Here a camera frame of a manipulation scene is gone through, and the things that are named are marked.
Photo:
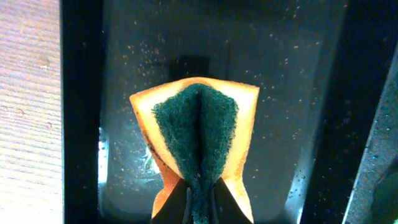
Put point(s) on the green and yellow sponge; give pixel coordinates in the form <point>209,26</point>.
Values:
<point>199,130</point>

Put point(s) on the black round tray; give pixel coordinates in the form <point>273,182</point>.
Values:
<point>373,199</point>

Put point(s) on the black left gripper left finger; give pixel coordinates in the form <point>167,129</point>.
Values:
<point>176,209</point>

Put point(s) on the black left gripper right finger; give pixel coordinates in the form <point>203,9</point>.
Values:
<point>224,208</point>

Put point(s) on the black rectangular tray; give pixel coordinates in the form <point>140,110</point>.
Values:
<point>321,67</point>

